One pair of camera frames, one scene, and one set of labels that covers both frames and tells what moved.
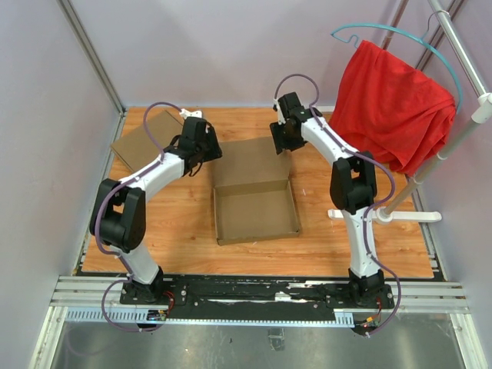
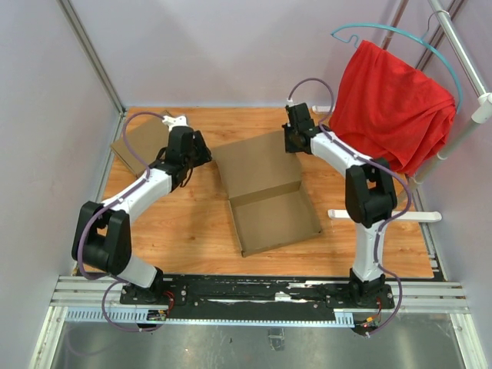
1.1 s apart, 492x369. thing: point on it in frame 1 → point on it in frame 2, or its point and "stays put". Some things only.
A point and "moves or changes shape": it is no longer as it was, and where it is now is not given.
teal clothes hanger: (422, 39) stays put
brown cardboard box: (254, 192) moves or changes shape
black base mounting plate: (203, 297) stays put
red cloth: (390, 110) stays put
